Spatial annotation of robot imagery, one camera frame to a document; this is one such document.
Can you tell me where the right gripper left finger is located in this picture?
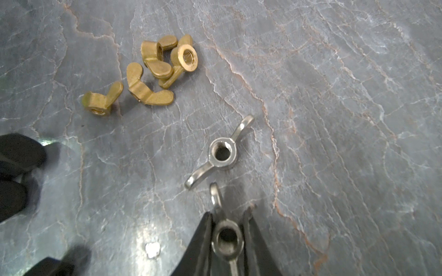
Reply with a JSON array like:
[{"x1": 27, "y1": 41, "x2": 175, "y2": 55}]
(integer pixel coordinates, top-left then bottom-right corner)
[{"x1": 171, "y1": 212, "x2": 214, "y2": 276}]

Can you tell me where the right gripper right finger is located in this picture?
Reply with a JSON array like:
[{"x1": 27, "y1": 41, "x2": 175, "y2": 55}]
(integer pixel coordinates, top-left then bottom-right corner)
[{"x1": 241, "y1": 207, "x2": 282, "y2": 276}]

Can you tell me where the silver wing nut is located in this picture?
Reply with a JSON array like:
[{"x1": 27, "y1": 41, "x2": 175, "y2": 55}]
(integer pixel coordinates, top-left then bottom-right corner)
[
  {"x1": 209, "y1": 182, "x2": 245, "y2": 276},
  {"x1": 184, "y1": 115, "x2": 255, "y2": 190}
]

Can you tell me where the pile of black nuts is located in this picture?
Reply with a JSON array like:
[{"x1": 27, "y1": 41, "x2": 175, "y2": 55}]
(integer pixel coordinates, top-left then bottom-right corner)
[{"x1": 24, "y1": 244, "x2": 92, "y2": 276}]

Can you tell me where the pile of black screws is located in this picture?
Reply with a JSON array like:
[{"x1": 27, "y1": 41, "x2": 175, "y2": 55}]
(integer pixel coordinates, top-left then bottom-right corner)
[{"x1": 1, "y1": 133, "x2": 47, "y2": 222}]

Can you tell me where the brass wing nut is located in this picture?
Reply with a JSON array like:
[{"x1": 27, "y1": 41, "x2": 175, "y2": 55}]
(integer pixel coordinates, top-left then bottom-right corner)
[
  {"x1": 127, "y1": 62, "x2": 174, "y2": 106},
  {"x1": 140, "y1": 35, "x2": 178, "y2": 79},
  {"x1": 159, "y1": 34, "x2": 198, "y2": 89},
  {"x1": 82, "y1": 81, "x2": 123, "y2": 116}
]

